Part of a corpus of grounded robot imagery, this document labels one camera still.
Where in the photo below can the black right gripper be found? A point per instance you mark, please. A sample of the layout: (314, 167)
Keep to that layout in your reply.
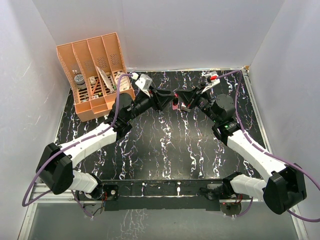
(187, 95)

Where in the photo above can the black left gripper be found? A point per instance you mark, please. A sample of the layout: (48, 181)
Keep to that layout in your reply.
(159, 99)

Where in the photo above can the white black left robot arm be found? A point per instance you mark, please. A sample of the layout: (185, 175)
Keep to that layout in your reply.
(57, 163)

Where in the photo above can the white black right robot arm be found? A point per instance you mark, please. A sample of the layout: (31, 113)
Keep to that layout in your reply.
(281, 187)

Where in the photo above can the small white red box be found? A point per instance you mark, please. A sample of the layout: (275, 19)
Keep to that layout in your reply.
(183, 107)

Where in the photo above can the white labelled packet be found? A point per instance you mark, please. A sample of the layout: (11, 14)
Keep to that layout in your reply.
(124, 83)

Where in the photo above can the white striped card packet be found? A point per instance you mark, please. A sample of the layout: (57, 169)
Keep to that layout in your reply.
(105, 79)

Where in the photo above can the small beige box in organizer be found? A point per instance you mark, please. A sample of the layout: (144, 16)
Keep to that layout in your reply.
(93, 80)

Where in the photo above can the orange plastic file organizer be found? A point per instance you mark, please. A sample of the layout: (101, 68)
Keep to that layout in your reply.
(82, 57)

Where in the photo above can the grey round tin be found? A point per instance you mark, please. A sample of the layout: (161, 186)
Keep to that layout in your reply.
(80, 81)

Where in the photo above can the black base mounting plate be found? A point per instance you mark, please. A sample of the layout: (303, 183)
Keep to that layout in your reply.
(184, 194)

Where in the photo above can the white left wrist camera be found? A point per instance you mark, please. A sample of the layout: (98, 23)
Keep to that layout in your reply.
(143, 82)

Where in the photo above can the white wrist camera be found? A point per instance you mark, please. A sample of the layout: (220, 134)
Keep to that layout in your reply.
(143, 82)
(212, 80)

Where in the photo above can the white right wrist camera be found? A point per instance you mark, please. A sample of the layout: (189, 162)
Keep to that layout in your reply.
(212, 80)

